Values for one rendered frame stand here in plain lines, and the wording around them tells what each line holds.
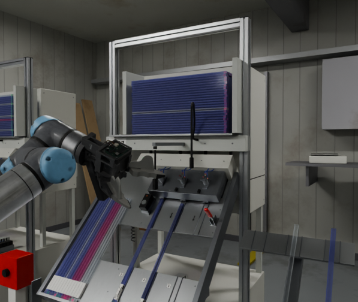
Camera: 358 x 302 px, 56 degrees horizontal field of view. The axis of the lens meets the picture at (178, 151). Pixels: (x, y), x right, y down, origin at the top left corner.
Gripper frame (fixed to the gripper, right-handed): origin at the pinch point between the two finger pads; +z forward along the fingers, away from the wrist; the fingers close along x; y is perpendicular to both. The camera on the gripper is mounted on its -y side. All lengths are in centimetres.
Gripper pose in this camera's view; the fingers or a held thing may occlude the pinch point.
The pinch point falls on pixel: (149, 193)
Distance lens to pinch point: 81.6
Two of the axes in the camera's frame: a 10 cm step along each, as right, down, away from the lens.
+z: 8.5, 4.2, -3.0
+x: 4.8, -4.1, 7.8
